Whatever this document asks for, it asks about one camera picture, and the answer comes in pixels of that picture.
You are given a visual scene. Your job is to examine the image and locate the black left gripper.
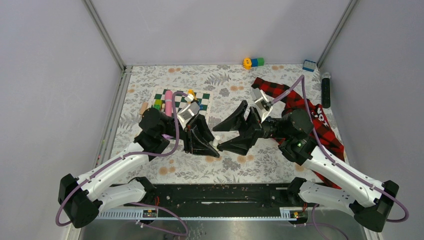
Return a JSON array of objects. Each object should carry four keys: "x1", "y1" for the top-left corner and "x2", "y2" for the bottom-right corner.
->
[{"x1": 162, "y1": 113, "x2": 224, "y2": 158}]

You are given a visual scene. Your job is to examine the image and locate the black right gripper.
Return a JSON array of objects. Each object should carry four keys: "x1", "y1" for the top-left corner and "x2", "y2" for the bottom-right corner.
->
[{"x1": 212, "y1": 99, "x2": 291, "y2": 156}]

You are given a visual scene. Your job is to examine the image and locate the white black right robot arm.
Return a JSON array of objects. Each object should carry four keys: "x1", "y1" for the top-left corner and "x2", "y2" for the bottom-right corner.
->
[{"x1": 213, "y1": 101, "x2": 399, "y2": 233}]

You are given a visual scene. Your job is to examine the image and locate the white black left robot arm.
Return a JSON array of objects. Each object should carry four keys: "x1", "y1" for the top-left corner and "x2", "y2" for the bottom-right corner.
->
[{"x1": 56, "y1": 107, "x2": 220, "y2": 229}]

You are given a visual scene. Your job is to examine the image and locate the green white checkered board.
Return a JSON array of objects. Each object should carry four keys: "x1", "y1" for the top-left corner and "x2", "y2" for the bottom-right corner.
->
[{"x1": 149, "y1": 86, "x2": 213, "y2": 123}]

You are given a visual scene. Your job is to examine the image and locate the yellow toy block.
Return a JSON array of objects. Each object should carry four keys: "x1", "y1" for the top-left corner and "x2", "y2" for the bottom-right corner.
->
[{"x1": 186, "y1": 89, "x2": 197, "y2": 103}]

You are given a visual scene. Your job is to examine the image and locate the floral patterned table mat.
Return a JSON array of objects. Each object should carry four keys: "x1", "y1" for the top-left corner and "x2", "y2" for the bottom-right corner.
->
[{"x1": 112, "y1": 64, "x2": 321, "y2": 184}]

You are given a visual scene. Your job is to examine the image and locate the stacked colourful toy bricks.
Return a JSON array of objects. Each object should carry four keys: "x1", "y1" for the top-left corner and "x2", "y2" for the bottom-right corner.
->
[{"x1": 152, "y1": 99, "x2": 165, "y2": 111}]

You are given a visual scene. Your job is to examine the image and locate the pink cylindrical toy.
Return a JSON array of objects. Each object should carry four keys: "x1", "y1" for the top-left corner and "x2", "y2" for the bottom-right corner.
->
[{"x1": 164, "y1": 90, "x2": 173, "y2": 117}]

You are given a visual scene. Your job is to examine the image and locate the red black plaid sleeve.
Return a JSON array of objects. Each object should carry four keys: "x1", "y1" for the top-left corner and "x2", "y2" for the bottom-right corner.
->
[{"x1": 251, "y1": 77, "x2": 346, "y2": 190}]

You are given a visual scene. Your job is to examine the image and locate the wooden block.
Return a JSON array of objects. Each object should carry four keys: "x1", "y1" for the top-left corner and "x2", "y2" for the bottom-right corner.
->
[{"x1": 139, "y1": 102, "x2": 149, "y2": 116}]

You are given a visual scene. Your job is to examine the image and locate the yellow blue green toy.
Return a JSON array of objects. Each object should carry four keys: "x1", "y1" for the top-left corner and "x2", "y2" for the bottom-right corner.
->
[{"x1": 242, "y1": 57, "x2": 265, "y2": 70}]

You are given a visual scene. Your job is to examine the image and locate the blue white toy brick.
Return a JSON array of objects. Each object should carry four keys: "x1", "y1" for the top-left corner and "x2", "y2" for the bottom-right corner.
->
[{"x1": 302, "y1": 59, "x2": 317, "y2": 72}]

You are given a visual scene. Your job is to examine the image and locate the black power strip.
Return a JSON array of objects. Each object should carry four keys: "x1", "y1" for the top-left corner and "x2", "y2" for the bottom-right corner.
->
[{"x1": 321, "y1": 72, "x2": 331, "y2": 109}]

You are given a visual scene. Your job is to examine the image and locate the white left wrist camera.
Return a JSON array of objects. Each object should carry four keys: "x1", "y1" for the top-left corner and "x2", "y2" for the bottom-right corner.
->
[{"x1": 177, "y1": 101, "x2": 200, "y2": 128}]

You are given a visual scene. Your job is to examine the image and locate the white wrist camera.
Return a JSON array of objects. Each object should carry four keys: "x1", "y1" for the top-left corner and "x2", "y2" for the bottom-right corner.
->
[
  {"x1": 251, "y1": 88, "x2": 273, "y2": 122},
  {"x1": 177, "y1": 101, "x2": 200, "y2": 128}
]

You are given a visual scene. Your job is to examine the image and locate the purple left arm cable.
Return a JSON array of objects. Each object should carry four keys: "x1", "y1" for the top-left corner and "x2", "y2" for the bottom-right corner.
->
[{"x1": 55, "y1": 91, "x2": 195, "y2": 227}]

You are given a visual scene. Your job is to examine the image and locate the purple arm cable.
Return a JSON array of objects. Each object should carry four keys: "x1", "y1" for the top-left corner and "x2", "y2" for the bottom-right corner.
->
[
  {"x1": 269, "y1": 75, "x2": 410, "y2": 223},
  {"x1": 55, "y1": 91, "x2": 195, "y2": 227}
]

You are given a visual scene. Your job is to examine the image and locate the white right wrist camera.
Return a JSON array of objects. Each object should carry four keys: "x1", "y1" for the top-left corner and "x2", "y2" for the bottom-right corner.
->
[{"x1": 251, "y1": 88, "x2": 273, "y2": 122}]

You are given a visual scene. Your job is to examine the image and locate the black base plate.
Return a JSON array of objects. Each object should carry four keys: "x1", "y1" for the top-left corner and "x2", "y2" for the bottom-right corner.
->
[{"x1": 140, "y1": 183, "x2": 314, "y2": 219}]

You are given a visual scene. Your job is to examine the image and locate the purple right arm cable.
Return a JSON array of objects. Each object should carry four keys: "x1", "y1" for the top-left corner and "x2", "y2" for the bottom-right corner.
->
[{"x1": 269, "y1": 75, "x2": 410, "y2": 223}]

